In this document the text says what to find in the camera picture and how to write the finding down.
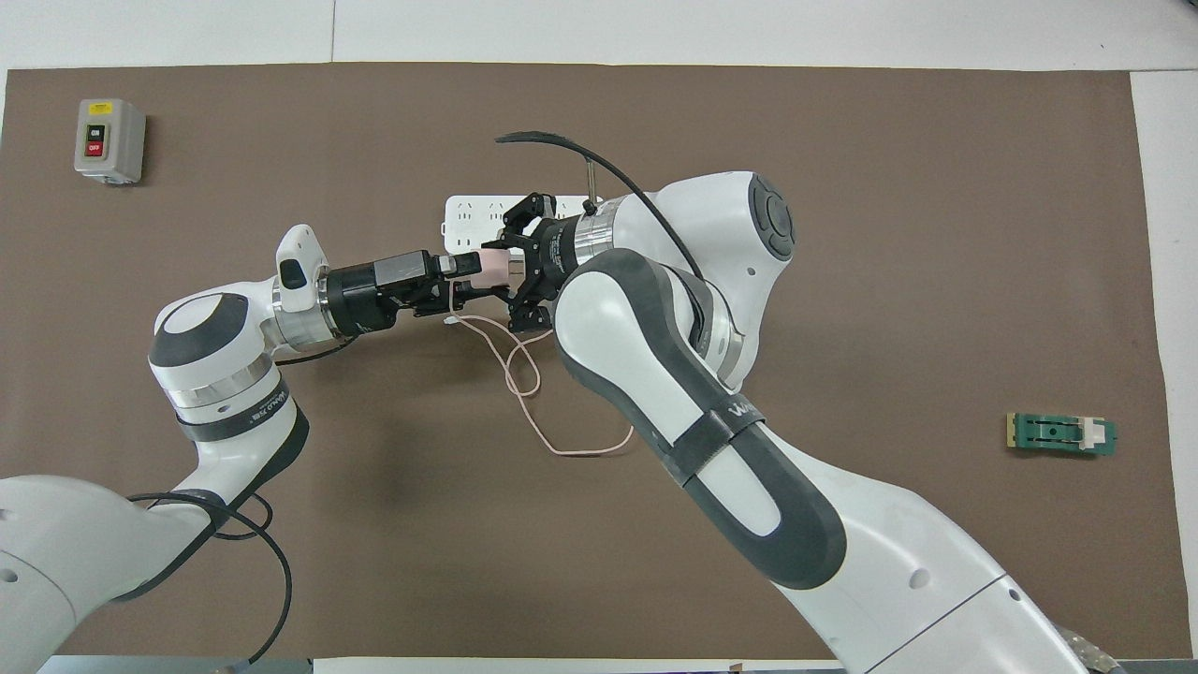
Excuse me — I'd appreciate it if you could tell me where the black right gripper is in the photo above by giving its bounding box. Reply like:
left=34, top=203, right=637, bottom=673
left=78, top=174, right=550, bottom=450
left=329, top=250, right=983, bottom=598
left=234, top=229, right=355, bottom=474
left=494, top=191, right=585, bottom=336

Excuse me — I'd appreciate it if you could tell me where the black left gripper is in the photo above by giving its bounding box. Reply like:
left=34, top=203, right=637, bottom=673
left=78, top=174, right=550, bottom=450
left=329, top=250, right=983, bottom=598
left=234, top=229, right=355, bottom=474
left=320, top=248, right=511, bottom=338

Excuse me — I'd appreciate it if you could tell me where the pink charging cable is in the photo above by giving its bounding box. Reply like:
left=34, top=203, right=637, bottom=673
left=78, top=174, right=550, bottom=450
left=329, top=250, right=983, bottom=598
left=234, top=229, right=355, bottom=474
left=443, top=281, right=636, bottom=458

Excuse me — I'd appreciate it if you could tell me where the white power strip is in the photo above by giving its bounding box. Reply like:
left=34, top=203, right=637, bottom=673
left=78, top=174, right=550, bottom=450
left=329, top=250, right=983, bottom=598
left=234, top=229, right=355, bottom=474
left=443, top=194, right=600, bottom=258

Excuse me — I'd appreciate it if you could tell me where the brown table mat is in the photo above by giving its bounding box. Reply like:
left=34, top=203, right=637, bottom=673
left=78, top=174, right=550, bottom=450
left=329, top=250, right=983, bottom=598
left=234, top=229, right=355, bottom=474
left=0, top=62, right=1182, bottom=661

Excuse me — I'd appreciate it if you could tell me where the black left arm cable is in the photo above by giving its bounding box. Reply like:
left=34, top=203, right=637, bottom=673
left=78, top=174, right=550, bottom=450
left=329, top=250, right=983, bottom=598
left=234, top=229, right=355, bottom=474
left=126, top=332, right=293, bottom=667

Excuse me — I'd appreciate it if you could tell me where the grey on-off switch box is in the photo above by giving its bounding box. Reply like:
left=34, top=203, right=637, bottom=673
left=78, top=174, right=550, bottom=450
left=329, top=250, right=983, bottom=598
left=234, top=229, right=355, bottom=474
left=74, top=98, right=147, bottom=185

